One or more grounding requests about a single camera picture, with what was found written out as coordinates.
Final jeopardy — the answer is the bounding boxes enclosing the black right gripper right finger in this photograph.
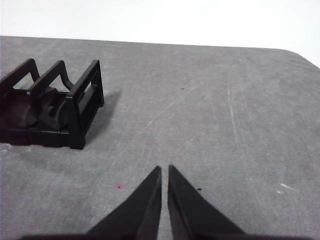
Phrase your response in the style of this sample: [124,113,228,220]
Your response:
[167,164,247,240]

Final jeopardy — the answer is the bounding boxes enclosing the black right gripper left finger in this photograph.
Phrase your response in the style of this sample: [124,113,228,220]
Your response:
[86,165,163,240]

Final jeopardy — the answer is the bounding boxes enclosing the black plastic plate rack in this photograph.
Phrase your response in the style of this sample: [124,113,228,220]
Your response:
[0,58,105,151]

